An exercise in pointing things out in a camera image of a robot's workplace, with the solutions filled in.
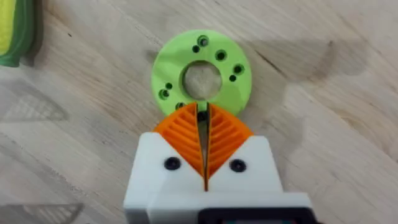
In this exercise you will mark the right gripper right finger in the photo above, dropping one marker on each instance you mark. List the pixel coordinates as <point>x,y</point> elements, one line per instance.
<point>242,155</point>

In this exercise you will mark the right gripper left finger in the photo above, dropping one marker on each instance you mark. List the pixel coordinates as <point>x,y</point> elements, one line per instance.
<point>174,149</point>

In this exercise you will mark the green and yellow toy vegetable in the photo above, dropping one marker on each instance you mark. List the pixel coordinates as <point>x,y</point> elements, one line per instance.
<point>14,31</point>

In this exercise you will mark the green disc with holes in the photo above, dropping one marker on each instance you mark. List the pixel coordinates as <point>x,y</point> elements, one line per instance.
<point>201,70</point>

